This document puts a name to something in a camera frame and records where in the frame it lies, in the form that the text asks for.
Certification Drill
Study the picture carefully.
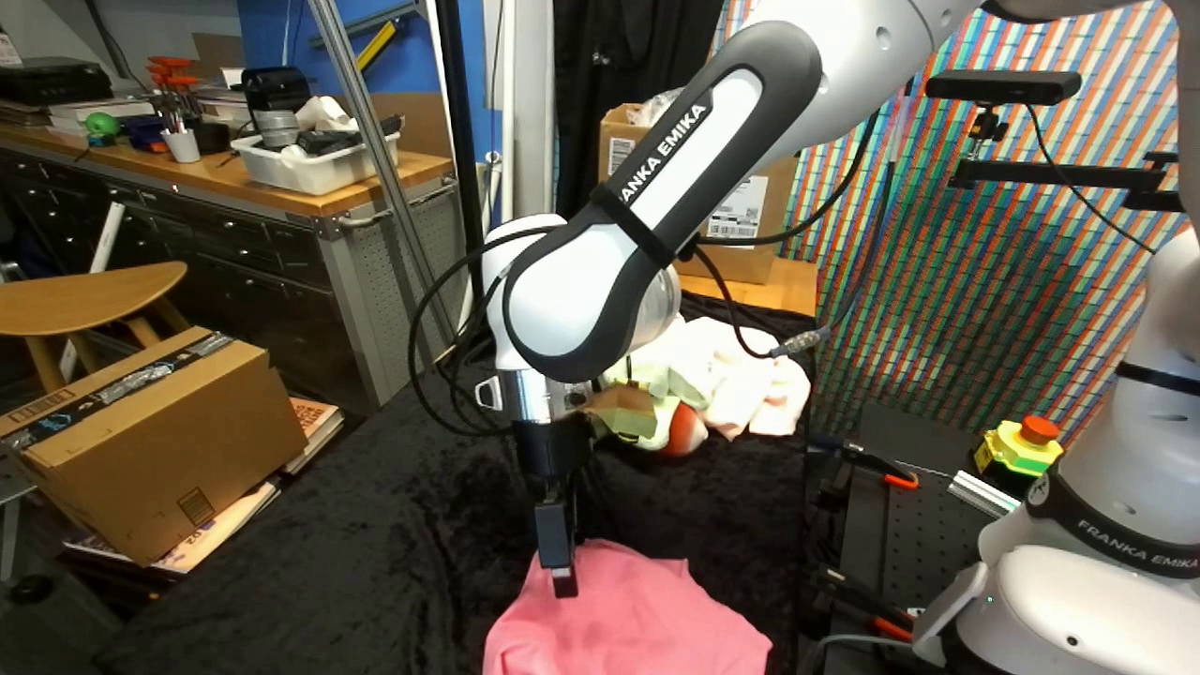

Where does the red plush radish toy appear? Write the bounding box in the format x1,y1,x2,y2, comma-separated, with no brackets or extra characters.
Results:
662,403,711,462

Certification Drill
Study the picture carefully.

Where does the yellow red emergency stop button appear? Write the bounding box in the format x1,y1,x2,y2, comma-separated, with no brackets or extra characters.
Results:
971,408,1068,483

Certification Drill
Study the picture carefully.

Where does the grey workbench with wooden top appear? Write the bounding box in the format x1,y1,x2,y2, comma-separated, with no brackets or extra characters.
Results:
0,121,467,418

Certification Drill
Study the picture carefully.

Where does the black clamp with orange handle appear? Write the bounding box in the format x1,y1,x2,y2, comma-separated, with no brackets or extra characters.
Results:
818,561,918,646
823,434,927,496

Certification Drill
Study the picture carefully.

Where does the wooden stool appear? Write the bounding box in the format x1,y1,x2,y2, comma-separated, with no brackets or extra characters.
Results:
0,257,195,397

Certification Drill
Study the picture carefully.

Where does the white towel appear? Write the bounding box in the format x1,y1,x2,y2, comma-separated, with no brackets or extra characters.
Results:
671,316,818,442

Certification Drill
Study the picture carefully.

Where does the black vertical pole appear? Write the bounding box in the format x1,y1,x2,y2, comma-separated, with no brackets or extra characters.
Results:
427,0,496,254

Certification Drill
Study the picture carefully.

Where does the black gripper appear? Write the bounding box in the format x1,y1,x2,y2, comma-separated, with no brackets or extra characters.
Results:
518,412,592,601

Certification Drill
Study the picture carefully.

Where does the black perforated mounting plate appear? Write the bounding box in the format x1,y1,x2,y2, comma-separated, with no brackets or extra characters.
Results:
833,403,1005,633

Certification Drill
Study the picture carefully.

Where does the black camera bar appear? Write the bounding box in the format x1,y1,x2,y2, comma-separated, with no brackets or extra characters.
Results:
922,68,1087,143

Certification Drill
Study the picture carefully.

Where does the black curtain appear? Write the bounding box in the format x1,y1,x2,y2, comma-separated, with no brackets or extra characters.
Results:
552,0,732,226

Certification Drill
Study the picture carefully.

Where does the tall cardboard box with label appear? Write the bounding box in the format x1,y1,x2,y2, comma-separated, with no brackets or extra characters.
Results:
596,101,802,283

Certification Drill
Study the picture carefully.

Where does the white plastic bin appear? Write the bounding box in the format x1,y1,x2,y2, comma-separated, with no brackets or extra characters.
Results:
230,121,405,197

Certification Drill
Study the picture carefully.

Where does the cardboard box with printed tape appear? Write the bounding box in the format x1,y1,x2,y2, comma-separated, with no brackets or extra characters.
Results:
0,327,312,567

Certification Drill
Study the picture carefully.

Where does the black velvet tablecloth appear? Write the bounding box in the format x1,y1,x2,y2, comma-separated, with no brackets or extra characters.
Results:
90,293,856,675

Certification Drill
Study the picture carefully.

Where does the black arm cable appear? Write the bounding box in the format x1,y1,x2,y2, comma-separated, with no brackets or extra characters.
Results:
408,107,883,442

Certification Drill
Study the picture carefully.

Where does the pink cloth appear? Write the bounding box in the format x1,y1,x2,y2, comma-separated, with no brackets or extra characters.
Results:
478,537,776,675

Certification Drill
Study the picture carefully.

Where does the silver tripod leg pole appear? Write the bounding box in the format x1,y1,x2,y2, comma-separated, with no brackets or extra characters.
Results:
303,0,487,376

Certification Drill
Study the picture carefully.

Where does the pale yellow-green towel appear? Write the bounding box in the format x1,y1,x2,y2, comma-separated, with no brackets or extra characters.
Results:
596,351,720,454

